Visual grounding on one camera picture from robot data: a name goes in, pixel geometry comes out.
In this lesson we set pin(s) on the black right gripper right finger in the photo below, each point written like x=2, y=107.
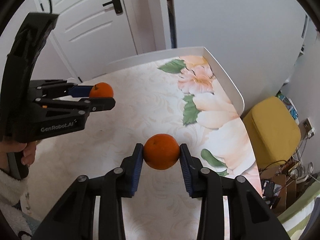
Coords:
x=249, y=216

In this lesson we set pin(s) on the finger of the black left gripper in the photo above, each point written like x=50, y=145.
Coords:
x=57, y=88
x=86, y=105

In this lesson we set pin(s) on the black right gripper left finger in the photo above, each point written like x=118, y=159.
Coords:
x=72, y=216

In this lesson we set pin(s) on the white fleece sleeve forearm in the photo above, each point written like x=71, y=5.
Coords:
x=11, y=191

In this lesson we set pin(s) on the left hand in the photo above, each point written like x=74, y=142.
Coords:
x=28, y=150

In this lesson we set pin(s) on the white panelled door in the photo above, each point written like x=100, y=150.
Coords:
x=89, y=36

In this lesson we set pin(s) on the yellow stool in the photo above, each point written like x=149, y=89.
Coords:
x=273, y=132

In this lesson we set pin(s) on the black curved gripper mount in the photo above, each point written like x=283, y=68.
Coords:
x=28, y=43

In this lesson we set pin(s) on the black door handle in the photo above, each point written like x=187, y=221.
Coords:
x=116, y=5

